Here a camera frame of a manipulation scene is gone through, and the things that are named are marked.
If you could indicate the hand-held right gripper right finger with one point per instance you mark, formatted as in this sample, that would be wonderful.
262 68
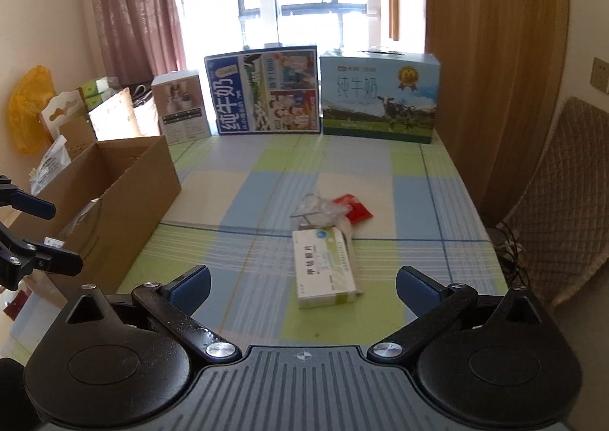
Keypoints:
418 290

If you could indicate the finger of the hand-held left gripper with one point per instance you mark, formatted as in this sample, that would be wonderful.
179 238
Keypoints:
57 260
35 207

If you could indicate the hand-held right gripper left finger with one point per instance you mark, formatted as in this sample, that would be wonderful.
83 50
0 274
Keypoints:
190 286

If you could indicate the white medicine box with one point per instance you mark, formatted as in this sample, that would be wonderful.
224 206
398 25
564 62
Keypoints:
323 269

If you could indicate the brown cardboard box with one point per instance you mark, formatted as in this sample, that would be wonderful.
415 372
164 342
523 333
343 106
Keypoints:
138 188

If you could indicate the checked cloth desktop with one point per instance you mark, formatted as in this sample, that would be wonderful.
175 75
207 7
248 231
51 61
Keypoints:
266 174

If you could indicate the clear plastic bag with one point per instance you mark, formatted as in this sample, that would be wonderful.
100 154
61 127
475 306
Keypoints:
50 164

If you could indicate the yellow plastic bag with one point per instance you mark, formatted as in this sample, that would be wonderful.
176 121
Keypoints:
28 112

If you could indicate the white cutout cardboard carrier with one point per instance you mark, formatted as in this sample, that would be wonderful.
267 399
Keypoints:
62 112

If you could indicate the red snack packet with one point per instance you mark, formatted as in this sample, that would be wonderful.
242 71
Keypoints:
354 207

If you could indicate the white paper bag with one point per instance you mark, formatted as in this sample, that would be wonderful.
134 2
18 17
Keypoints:
119 115

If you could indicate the crumpled silvery plastic wrapper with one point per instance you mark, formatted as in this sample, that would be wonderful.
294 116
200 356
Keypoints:
319 210

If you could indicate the green and white boxes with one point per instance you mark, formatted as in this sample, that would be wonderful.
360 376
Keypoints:
97 91

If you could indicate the chair with quilted brown cover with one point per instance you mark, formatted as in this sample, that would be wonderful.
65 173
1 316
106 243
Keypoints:
566 202

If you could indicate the white appliance box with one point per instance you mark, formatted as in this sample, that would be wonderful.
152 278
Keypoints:
183 107

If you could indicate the cow picture milk carton box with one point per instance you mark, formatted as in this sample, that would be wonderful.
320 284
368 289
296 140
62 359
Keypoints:
380 98

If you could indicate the blue cartoon milk carton box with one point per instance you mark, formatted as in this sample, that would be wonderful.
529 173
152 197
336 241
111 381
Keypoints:
261 93

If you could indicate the pink patterned curtain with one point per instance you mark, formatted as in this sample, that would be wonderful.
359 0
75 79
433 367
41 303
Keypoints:
138 8

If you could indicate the wooden wardrobe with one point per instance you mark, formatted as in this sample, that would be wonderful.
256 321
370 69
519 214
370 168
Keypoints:
495 55

